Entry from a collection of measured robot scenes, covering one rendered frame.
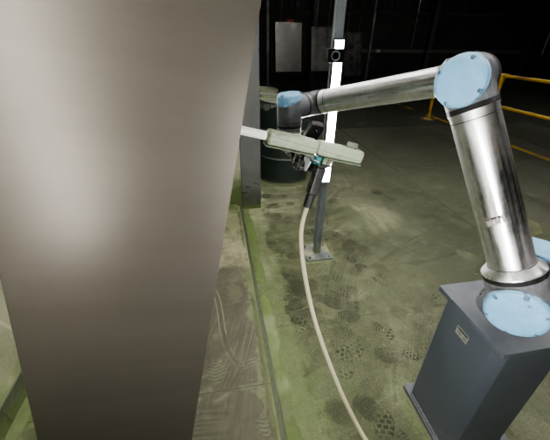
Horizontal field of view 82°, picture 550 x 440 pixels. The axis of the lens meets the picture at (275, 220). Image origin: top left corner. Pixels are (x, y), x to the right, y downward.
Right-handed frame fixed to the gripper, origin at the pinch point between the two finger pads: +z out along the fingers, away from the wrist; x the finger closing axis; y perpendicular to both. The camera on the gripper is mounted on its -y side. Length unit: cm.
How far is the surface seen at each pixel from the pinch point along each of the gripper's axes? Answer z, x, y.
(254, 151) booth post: -182, -30, 42
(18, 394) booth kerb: -25, 87, 132
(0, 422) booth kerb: -13, 89, 131
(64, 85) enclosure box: 35, 58, -8
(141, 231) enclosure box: 34, 46, 12
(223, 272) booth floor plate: -91, -5, 108
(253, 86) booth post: -180, -16, -9
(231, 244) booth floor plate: -123, -15, 104
